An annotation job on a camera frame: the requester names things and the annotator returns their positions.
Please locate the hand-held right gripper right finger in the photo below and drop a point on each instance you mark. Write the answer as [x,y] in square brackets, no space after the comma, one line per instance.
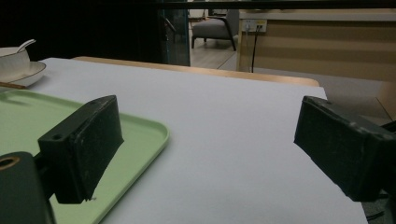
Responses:
[345,149]

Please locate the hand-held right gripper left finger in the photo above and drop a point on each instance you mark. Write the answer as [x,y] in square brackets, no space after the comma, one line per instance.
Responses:
[84,149]

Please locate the light green tray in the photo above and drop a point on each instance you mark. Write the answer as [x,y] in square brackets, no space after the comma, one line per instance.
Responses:
[28,118]

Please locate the white saucer plate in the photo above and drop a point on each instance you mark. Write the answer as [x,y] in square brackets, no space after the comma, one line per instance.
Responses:
[32,73]

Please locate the wooden chopstick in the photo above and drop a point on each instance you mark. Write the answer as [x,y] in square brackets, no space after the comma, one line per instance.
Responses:
[11,85]

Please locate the beige wooden counter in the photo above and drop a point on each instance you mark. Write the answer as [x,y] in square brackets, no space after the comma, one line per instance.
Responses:
[323,46]

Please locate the white bowl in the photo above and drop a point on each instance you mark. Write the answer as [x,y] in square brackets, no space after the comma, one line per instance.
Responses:
[12,63]

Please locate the white spoon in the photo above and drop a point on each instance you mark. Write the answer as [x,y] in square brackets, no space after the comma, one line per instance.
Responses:
[25,44]

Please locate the white table mat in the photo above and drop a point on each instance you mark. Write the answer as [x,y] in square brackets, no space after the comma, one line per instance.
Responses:
[218,130]

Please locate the grey armchair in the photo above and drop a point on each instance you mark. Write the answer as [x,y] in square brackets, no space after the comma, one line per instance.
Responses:
[214,28]

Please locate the wall power socket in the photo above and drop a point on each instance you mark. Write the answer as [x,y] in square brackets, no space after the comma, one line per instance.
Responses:
[253,25]

